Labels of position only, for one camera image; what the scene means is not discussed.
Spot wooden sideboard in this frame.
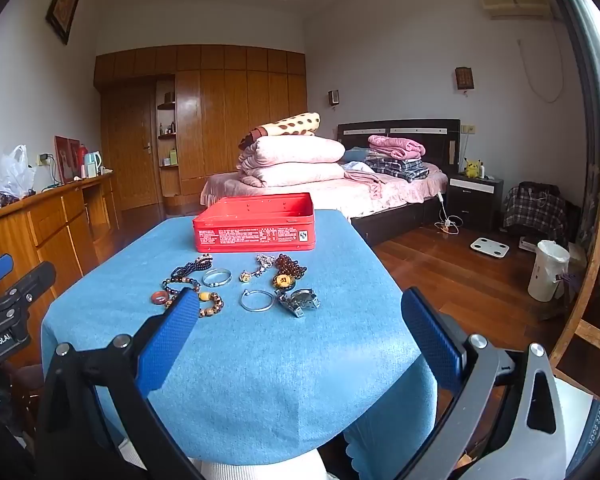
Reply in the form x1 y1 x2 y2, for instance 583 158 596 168
0 170 123 366

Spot dark nightstand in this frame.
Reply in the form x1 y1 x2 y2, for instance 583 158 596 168
445 172 504 233

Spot plaid bag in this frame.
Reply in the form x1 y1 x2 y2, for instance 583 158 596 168
503 182 568 236

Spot thin silver bangle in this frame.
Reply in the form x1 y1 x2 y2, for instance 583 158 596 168
239 288 274 313

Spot patterned curtain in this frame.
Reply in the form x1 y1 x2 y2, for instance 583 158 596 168
577 157 600 261

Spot white wall cable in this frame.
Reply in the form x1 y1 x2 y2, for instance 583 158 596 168
517 20 566 103

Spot wooden door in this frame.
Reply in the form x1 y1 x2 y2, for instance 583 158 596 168
101 85 161 211

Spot amber bead bracelet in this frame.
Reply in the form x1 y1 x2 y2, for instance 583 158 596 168
166 291 226 319

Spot white plastic bag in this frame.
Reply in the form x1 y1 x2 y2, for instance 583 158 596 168
0 145 37 197

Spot dark framed wall picture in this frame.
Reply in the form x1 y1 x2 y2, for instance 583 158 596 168
45 0 81 46

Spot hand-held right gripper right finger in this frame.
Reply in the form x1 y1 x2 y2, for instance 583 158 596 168
401 287 568 480

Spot white bathroom scale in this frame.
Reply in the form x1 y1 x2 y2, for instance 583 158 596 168
470 236 507 259

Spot white trash bin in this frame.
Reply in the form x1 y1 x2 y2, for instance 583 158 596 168
527 240 571 302

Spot wooden chair frame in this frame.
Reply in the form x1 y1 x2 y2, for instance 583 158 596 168
550 152 600 376

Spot blue tablecloth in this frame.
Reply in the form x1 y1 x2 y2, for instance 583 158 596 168
41 207 438 480

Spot silver wrist watch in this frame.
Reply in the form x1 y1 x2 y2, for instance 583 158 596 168
276 287 322 319

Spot wide silver bangle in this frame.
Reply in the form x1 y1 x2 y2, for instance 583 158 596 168
201 268 232 288

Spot folded pink clothes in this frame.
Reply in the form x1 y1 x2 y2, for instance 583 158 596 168
367 135 427 160

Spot blue cloth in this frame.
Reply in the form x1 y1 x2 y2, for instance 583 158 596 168
341 146 376 166

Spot red gift box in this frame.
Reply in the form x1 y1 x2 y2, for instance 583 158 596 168
54 135 83 183

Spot folded pink quilt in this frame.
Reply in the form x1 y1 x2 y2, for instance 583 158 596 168
237 161 347 188
237 136 347 168

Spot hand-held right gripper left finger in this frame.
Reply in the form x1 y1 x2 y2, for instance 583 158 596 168
34 287 206 480

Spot red tin box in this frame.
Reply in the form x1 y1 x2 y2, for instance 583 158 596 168
192 192 317 254

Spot black bead necklace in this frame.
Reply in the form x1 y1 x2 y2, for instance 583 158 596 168
161 254 214 297

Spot power strip with cables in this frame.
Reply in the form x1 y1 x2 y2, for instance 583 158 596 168
434 192 463 235

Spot bed with dark headboard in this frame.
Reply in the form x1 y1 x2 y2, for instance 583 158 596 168
200 119 462 246

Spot spotted beige blanket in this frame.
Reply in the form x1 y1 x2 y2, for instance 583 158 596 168
238 111 322 150

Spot wall air conditioner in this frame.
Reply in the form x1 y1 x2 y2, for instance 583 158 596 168
481 0 552 20

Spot folded plaid clothes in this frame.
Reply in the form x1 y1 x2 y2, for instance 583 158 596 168
364 156 431 183

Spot wooden wardrobe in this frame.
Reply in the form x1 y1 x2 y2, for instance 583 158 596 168
93 45 308 211

